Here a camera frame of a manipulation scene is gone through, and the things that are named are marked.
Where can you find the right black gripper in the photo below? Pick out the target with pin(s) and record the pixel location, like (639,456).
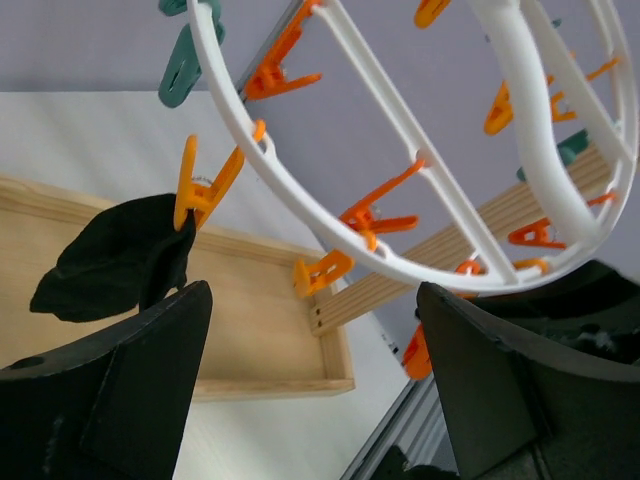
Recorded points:
(594,309)

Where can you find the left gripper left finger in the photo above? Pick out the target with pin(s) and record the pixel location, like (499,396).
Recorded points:
(111,405)

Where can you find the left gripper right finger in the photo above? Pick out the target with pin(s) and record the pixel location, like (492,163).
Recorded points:
(520,406)

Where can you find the black sock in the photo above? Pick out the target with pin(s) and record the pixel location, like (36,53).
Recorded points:
(127,256)

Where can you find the aluminium mounting rail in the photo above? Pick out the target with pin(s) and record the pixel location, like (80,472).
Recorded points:
(412,432)

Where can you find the wooden hanger rack frame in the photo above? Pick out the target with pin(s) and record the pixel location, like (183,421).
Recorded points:
(263,340)

